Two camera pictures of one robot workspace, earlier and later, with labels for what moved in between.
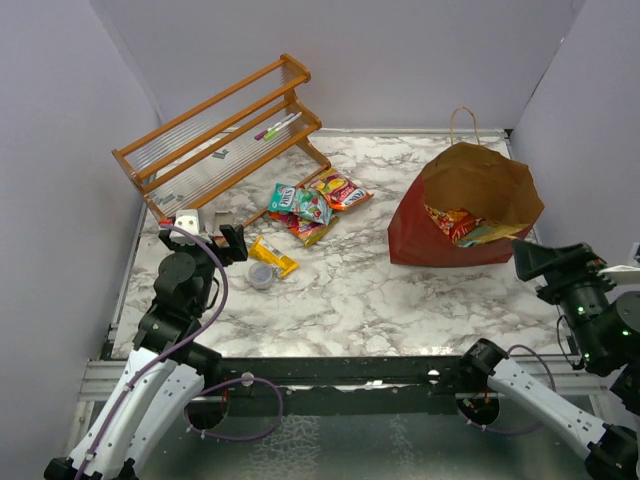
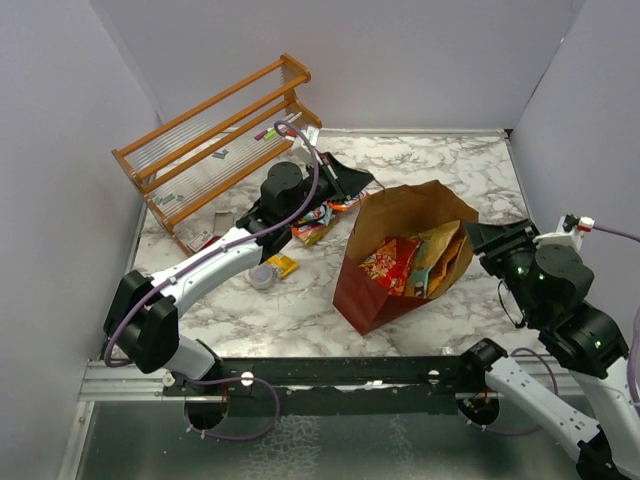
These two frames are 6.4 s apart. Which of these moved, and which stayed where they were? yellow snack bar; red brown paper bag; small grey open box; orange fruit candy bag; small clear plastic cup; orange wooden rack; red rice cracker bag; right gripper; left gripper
Moved: left gripper; red rice cracker bag; right gripper; red brown paper bag
Stayed: orange fruit candy bag; orange wooden rack; small clear plastic cup; small grey open box; yellow snack bar
